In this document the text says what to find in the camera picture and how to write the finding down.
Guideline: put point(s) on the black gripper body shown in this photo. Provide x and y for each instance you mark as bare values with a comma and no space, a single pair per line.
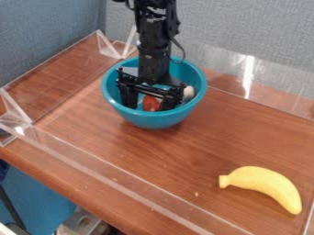
149,77

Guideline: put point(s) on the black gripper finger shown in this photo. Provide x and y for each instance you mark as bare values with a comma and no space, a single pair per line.
169,102
129,95

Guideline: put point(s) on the brown white toy mushroom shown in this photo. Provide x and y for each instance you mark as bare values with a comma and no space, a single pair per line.
151,103

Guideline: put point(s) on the blue bowl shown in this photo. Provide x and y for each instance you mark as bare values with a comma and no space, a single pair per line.
187,72

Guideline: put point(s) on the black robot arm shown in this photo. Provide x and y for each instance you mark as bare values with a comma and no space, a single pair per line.
156,24

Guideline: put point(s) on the clear acrylic barrier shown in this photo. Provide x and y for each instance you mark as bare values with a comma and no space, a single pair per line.
149,180

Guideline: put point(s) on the yellow toy banana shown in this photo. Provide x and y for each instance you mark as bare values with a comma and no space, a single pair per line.
264,181

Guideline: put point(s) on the grey metal bracket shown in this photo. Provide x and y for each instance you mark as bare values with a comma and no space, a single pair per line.
82,223

